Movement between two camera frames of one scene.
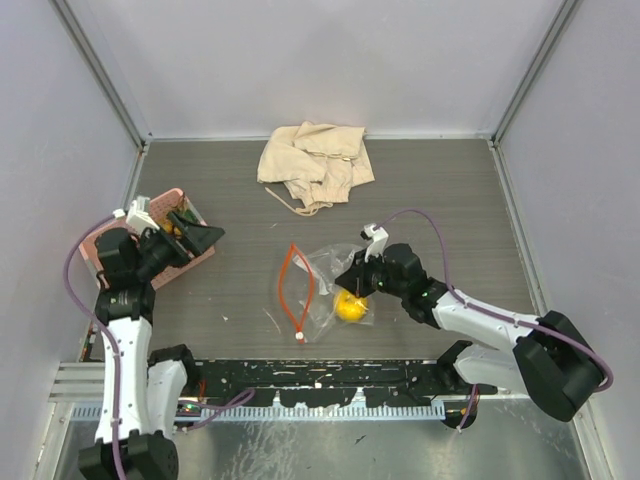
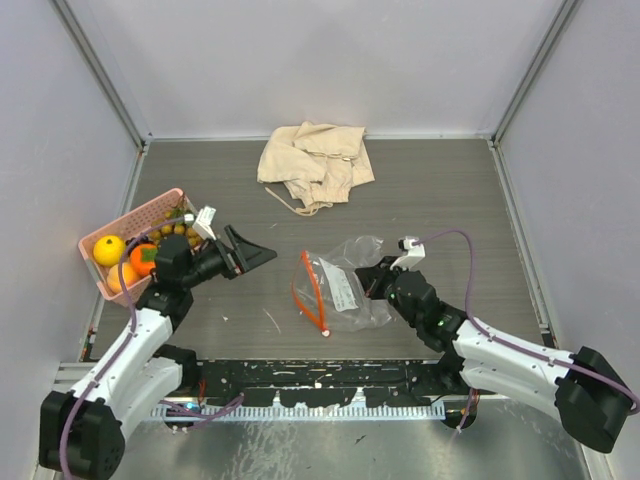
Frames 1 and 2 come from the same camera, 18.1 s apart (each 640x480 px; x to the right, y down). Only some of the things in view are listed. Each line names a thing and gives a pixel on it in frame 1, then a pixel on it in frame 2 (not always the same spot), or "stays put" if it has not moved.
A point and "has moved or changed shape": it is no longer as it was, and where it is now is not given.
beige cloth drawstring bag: [318, 164] stays put
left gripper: [199, 237] to [243, 256]
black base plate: [309, 383] stays put
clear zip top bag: [330, 302] has moved or changed shape
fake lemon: [350, 308] has moved or changed shape
